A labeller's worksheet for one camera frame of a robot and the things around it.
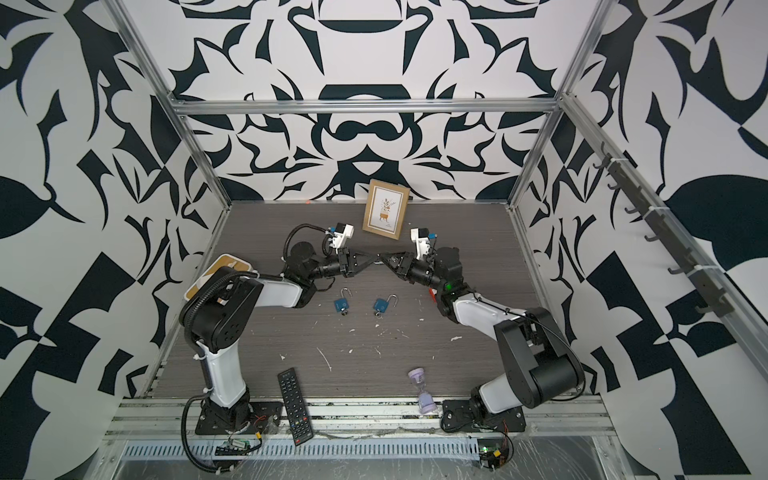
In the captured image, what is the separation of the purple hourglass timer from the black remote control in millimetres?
277

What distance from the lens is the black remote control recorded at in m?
0.73

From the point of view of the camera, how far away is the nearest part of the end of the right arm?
75cm

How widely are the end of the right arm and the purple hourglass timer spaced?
257 millimetres

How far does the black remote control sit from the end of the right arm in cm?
32

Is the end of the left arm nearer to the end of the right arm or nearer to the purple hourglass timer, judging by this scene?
the end of the right arm

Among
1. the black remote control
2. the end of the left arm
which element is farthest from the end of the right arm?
the black remote control

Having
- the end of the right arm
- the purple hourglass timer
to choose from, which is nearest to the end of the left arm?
the end of the right arm

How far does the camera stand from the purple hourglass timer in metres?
0.75
